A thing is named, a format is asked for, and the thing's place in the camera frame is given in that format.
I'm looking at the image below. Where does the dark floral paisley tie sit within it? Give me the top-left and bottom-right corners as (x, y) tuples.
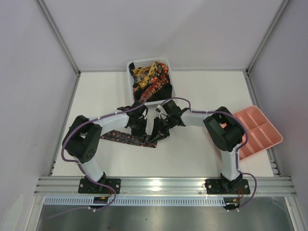
(101, 130), (157, 148)

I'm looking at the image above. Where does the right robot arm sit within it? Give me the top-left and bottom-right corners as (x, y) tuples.
(149, 98), (247, 194)

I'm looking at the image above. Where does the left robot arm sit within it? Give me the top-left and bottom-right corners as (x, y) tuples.
(61, 98), (148, 186)

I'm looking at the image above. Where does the black tie in basket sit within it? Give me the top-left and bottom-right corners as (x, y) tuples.
(153, 83), (173, 101)

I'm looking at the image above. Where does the red multicolour patterned tie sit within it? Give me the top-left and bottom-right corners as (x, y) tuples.
(141, 62), (171, 102)

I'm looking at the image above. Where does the yellow patterned tie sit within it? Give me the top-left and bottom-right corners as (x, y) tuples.
(130, 63), (154, 89)

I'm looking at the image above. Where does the white perforated plastic basket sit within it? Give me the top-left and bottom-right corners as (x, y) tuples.
(127, 57), (176, 106)

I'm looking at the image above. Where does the pink divided organiser tray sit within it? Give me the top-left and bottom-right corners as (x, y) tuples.
(233, 105), (283, 160)

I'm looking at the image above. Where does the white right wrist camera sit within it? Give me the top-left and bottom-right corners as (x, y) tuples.
(155, 104), (166, 118)

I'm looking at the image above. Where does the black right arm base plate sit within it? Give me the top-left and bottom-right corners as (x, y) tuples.
(205, 179), (251, 195)

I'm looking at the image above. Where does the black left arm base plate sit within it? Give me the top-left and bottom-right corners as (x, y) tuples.
(78, 178), (121, 194)

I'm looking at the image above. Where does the white slotted cable duct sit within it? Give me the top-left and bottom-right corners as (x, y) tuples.
(44, 196), (226, 206)

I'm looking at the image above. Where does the aluminium front rail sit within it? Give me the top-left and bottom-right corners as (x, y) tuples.
(34, 177), (296, 197)

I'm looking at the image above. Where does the left aluminium frame post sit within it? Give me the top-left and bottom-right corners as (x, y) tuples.
(35, 0), (81, 77)

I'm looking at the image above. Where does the aluminium frame post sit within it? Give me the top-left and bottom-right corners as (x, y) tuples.
(35, 0), (81, 77)
(246, 0), (291, 75)

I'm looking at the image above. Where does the right aluminium frame post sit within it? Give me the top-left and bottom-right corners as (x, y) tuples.
(246, 0), (291, 75)

